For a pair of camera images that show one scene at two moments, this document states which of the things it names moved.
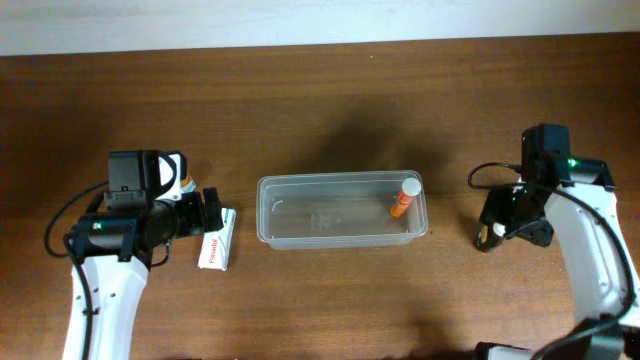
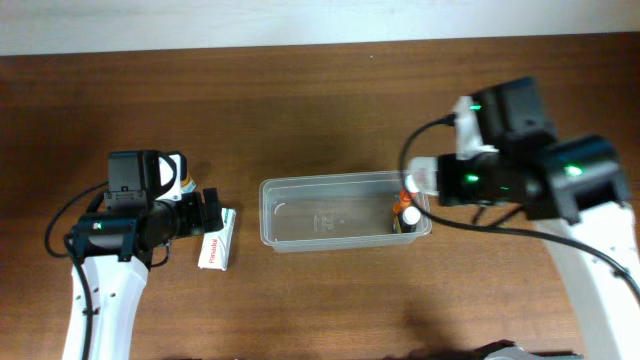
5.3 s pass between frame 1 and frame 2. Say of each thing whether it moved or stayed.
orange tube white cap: moved
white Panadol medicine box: stayed
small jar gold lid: stayed
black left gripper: stayed
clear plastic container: stayed
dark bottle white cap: moved
